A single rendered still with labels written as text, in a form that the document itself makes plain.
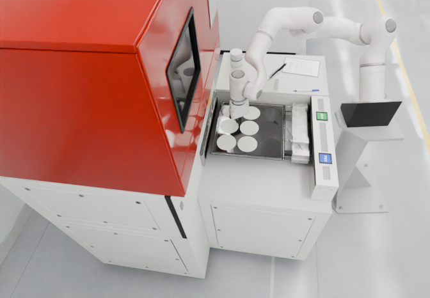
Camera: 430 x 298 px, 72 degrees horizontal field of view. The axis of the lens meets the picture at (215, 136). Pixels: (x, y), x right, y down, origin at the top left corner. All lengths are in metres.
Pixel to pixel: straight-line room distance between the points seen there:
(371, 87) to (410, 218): 1.19
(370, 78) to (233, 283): 1.49
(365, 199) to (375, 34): 1.29
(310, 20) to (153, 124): 0.99
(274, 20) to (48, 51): 1.06
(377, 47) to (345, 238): 1.30
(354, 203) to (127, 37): 2.15
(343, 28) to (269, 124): 0.59
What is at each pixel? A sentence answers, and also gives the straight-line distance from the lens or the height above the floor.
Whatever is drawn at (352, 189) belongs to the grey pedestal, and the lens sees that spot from 2.53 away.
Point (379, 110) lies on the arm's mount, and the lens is 1.75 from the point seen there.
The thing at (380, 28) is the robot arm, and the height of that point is 1.27.
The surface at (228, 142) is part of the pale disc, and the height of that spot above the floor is 0.90.
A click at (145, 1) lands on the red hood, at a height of 1.82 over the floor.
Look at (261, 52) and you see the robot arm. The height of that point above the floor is 1.27.
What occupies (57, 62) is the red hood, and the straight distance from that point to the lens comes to 0.68.
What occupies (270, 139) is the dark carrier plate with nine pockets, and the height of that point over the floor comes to 0.90.
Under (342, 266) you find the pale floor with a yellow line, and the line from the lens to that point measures 2.29.
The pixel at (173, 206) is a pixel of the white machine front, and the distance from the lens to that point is 1.09.
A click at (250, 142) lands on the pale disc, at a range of 1.52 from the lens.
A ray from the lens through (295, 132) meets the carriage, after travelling 1.62.
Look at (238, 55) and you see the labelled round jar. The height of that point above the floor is 1.06.
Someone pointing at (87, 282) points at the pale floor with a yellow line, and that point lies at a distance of 2.39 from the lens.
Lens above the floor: 2.12
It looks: 52 degrees down
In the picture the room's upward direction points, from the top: 7 degrees counter-clockwise
